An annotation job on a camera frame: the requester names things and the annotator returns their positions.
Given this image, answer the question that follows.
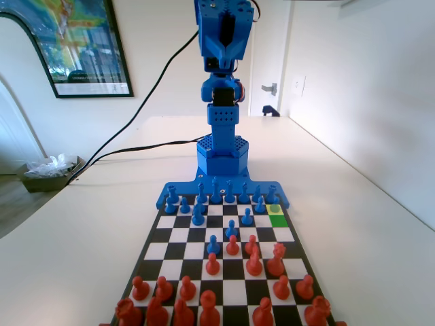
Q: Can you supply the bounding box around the crumpled clear plastic wrap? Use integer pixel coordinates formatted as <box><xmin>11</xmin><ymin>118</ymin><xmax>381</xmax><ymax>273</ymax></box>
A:
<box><xmin>25</xmin><ymin>153</ymin><xmax>79</xmax><ymax>179</ymax></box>

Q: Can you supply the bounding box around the group of blue chess pieces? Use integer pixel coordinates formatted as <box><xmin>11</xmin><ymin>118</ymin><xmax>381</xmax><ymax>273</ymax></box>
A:
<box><xmin>155</xmin><ymin>168</ymin><xmax>292</xmax><ymax>210</ymax></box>

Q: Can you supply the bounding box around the black white chessboard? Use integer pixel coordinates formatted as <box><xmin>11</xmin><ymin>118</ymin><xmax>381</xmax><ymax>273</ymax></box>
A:
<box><xmin>108</xmin><ymin>202</ymin><xmax>337</xmax><ymax>326</ymax></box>

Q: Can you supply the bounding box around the blue queen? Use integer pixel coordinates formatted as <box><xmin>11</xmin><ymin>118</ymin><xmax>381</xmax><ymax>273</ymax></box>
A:
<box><xmin>224</xmin><ymin>179</ymin><xmax>237</xmax><ymax>204</ymax></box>

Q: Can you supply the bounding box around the red queen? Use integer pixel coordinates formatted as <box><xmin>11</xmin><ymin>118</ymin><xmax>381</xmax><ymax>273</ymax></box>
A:
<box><xmin>265</xmin><ymin>242</ymin><xmax>286</xmax><ymax>277</ymax></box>

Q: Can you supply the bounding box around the cardboard box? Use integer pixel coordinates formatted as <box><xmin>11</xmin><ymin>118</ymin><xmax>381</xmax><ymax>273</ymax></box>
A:
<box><xmin>16</xmin><ymin>155</ymin><xmax>86</xmax><ymax>194</ymax></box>

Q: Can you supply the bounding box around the blue bishop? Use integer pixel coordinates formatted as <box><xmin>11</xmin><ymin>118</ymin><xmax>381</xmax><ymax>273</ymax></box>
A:
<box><xmin>196</xmin><ymin>182</ymin><xmax>209</xmax><ymax>204</ymax></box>
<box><xmin>237</xmin><ymin>182</ymin><xmax>250</xmax><ymax>204</ymax></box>

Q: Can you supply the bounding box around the framed map poster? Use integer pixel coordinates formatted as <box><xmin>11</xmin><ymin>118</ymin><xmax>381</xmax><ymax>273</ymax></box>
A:
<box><xmin>0</xmin><ymin>0</ymin><xmax>134</xmax><ymax>100</ymax></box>

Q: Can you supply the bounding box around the white door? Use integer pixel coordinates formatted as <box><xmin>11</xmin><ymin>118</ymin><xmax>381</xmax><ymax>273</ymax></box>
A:
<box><xmin>249</xmin><ymin>0</ymin><xmax>293</xmax><ymax>117</ymax></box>

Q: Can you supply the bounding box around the red pawn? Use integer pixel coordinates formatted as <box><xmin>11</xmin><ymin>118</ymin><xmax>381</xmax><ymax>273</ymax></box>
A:
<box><xmin>205</xmin><ymin>253</ymin><xmax>222</xmax><ymax>277</ymax></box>
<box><xmin>130</xmin><ymin>275</ymin><xmax>151</xmax><ymax>302</ymax></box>
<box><xmin>273</xmin><ymin>274</ymin><xmax>291</xmax><ymax>302</ymax></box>
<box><xmin>225</xmin><ymin>234</ymin><xmax>241</xmax><ymax>257</ymax></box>
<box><xmin>178</xmin><ymin>275</ymin><xmax>198</xmax><ymax>303</ymax></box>
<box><xmin>244</xmin><ymin>234</ymin><xmax>260</xmax><ymax>255</ymax></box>
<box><xmin>295</xmin><ymin>274</ymin><xmax>315</xmax><ymax>301</ymax></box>
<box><xmin>155</xmin><ymin>276</ymin><xmax>174</xmax><ymax>303</ymax></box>

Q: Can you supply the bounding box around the long black camera cable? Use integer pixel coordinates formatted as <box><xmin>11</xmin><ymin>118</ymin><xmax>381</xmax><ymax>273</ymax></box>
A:
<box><xmin>67</xmin><ymin>29</ymin><xmax>201</xmax><ymax>186</ymax></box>

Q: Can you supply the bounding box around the white light switch plate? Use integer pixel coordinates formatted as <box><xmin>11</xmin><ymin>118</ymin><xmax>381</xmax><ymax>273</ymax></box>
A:
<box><xmin>292</xmin><ymin>75</ymin><xmax>307</xmax><ymax>98</ymax></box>

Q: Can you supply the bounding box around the black base power cable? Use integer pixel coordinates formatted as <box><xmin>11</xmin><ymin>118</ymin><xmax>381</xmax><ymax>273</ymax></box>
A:
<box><xmin>69</xmin><ymin>135</ymin><xmax>214</xmax><ymax>184</ymax></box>

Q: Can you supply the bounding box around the blue king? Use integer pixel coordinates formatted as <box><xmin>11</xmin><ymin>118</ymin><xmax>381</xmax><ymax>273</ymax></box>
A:
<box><xmin>209</xmin><ymin>176</ymin><xmax>222</xmax><ymax>204</ymax></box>

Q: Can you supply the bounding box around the red king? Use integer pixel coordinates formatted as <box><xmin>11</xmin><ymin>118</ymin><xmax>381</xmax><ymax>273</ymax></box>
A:
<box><xmin>198</xmin><ymin>290</ymin><xmax>222</xmax><ymax>326</ymax></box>

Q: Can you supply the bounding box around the red bishop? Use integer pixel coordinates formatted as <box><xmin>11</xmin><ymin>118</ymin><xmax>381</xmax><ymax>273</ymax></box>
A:
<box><xmin>251</xmin><ymin>297</ymin><xmax>275</xmax><ymax>326</ymax></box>
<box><xmin>173</xmin><ymin>297</ymin><xmax>196</xmax><ymax>326</ymax></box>

